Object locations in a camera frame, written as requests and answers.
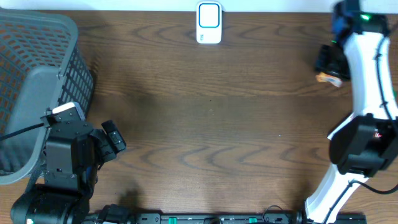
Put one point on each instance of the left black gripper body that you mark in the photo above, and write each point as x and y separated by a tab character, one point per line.
99	150

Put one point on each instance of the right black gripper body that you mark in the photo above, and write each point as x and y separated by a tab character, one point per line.
333	58

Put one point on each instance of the orange tissue pack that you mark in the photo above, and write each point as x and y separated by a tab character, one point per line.
325	78

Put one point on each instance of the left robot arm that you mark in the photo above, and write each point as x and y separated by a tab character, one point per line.
60	190

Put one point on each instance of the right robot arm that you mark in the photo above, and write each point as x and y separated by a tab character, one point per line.
366	141

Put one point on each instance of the white barcode scanner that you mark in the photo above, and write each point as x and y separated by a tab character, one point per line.
209	22

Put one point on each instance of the grey plastic basket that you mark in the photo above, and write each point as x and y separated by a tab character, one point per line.
41	69

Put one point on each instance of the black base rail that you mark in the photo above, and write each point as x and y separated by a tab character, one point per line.
156	218

